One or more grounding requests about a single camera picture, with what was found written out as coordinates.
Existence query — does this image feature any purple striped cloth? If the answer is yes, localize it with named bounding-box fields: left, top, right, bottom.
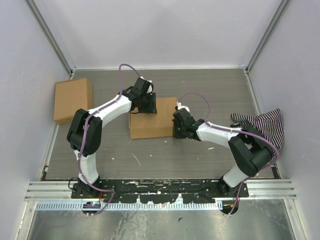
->
left=230, top=108, right=285, bottom=153

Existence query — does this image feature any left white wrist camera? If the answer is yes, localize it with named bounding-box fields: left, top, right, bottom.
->
left=140, top=76, right=154, bottom=94

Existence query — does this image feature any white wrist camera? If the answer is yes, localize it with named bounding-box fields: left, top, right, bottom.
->
left=175, top=101, right=190, bottom=113
left=140, top=76, right=154, bottom=94

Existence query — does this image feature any slotted grey cable duct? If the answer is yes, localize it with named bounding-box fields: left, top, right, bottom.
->
left=35, top=200, right=223, bottom=212

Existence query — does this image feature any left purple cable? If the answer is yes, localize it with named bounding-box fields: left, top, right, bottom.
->
left=76, top=63, right=145, bottom=217

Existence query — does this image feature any purple cable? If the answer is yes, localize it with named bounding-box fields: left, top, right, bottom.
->
left=76, top=63, right=145, bottom=217
left=177, top=92, right=280, bottom=216

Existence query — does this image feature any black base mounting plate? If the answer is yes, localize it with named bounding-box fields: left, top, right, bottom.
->
left=68, top=178, right=249, bottom=204

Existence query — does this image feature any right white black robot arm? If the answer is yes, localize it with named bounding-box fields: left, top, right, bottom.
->
left=173, top=106, right=275, bottom=198

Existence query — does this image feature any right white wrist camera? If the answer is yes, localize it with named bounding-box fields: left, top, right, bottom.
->
left=175, top=101, right=190, bottom=113

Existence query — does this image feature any aluminium front rail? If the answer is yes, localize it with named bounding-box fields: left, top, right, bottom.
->
left=24, top=179, right=297, bottom=201

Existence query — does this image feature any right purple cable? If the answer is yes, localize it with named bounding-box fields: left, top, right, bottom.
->
left=177, top=92, right=280, bottom=216

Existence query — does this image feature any folded brown cardboard box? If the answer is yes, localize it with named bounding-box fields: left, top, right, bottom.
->
left=53, top=78, right=93, bottom=125

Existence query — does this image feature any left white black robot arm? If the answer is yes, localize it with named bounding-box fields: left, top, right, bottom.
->
left=66, top=77, right=157, bottom=199

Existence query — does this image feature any brown cardboard box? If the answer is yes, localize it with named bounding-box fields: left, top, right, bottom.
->
left=53, top=78, right=93, bottom=125
left=129, top=97, right=177, bottom=140

